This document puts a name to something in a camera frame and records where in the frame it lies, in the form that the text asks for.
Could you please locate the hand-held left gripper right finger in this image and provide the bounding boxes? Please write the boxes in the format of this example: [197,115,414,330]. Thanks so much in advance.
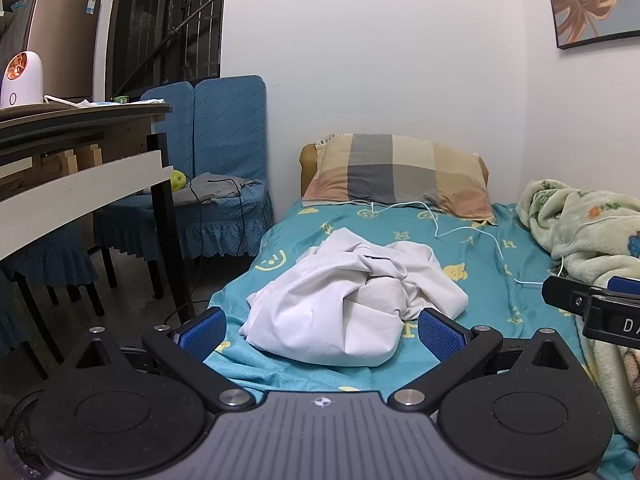
[389,308,586,413]

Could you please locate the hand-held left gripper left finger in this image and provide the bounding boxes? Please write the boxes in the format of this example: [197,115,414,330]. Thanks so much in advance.
[75,308,255,413]

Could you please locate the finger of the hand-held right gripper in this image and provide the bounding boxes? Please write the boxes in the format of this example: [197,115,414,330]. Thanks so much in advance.
[542,275,608,317]
[607,276,640,305]

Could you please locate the white shirt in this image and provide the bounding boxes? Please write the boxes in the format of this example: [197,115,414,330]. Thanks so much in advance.
[239,227,469,367]

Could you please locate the green printed fleece blanket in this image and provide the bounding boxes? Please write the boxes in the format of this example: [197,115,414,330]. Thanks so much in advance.
[515,178,640,456]

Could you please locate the grey garment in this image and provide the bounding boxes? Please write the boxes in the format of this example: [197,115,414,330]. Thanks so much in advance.
[145,172,263,206]

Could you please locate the plaid pillow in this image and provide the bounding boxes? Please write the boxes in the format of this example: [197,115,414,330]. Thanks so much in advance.
[301,133,497,225]

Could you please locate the mustard pillow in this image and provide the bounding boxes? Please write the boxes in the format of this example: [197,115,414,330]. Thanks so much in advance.
[299,142,490,199]

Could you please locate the white-edged table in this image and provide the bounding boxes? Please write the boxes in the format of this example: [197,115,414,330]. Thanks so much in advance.
[0,102,196,321]

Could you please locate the white papers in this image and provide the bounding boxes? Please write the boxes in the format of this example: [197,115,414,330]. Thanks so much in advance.
[44,94,172,110]

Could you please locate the dark window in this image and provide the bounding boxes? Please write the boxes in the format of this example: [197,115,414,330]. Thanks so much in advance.
[105,0,224,101]

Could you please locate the white humidifier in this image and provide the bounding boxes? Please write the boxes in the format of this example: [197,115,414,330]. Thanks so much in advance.
[0,50,44,109]

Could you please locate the gold refrigerator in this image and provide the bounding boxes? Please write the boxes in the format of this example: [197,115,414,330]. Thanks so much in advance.
[0,0,103,102]

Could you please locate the white cable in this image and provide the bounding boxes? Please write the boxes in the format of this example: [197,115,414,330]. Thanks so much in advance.
[350,199,640,291]

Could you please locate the framed leaf wall picture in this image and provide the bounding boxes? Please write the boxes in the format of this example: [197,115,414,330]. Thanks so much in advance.
[541,0,640,51]

